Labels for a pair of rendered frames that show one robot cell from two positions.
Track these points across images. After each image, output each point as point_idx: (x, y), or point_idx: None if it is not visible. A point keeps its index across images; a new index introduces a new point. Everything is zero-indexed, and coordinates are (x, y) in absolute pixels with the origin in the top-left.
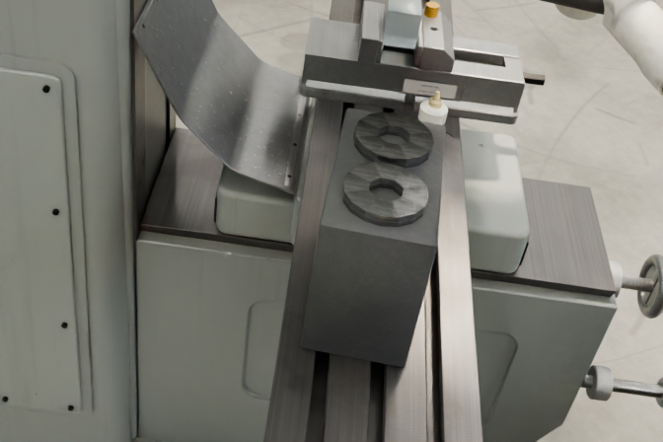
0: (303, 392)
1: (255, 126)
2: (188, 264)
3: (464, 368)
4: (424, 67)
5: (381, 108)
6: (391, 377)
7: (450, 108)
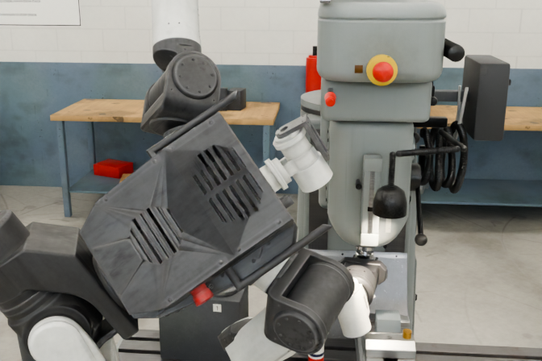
0: (152, 335)
1: (344, 338)
2: None
3: None
4: (364, 346)
5: (356, 359)
6: (156, 354)
7: None
